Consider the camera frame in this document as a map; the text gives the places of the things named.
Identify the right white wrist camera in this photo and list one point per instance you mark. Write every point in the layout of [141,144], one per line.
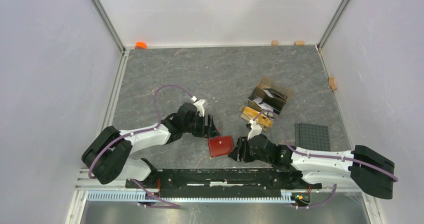
[254,129]

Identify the small wooden block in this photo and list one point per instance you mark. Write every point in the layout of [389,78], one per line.
[274,43]
[299,43]

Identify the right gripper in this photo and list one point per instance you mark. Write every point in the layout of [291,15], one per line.
[242,142]

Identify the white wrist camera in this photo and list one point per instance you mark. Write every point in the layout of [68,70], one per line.
[200,105]
[254,129]

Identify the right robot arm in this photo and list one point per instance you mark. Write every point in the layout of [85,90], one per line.
[361,168]

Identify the gold card stack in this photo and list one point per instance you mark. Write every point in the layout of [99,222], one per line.
[265,120]

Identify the tiered acrylic card stand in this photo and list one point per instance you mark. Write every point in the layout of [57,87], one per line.
[266,98]

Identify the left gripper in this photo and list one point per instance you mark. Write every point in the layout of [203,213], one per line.
[206,131]

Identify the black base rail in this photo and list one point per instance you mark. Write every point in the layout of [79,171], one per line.
[225,183]

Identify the curved wooden piece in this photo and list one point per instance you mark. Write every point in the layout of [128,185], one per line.
[332,83]

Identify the white card stack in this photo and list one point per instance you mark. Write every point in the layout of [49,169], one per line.
[262,105]

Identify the orange round cap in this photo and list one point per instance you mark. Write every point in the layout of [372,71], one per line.
[140,45]

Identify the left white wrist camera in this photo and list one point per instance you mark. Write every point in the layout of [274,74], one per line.
[200,105]

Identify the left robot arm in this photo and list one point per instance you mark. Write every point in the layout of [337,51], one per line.
[113,153]

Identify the grey studded baseplate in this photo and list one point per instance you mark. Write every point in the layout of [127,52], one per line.
[312,137]

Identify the black top card stack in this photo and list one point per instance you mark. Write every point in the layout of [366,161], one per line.
[274,94]

